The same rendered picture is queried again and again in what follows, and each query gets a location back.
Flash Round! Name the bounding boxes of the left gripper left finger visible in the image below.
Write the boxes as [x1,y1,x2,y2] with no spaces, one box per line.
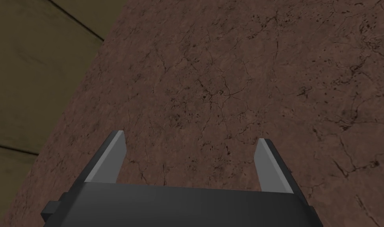
[74,130,128,185]

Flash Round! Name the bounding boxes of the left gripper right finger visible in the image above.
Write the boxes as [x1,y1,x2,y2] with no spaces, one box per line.
[253,138,304,195]

